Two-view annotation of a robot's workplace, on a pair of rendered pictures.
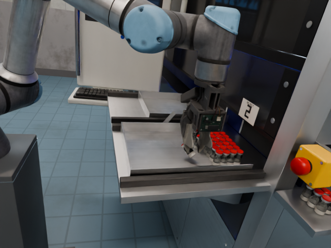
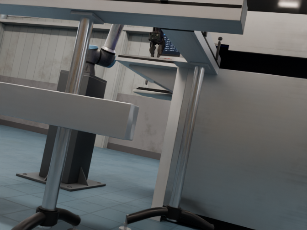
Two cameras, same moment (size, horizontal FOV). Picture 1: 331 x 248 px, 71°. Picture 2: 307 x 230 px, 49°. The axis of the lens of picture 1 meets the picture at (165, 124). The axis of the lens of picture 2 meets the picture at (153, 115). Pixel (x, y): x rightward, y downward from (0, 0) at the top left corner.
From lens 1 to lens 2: 190 cm
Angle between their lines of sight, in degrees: 46
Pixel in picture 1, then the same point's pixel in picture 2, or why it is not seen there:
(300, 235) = (204, 105)
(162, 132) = not seen: hidden behind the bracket
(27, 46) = (113, 35)
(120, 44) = not seen: hidden behind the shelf
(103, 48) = not seen: hidden behind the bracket
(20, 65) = (109, 44)
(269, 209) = (177, 76)
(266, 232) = (179, 94)
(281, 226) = (187, 91)
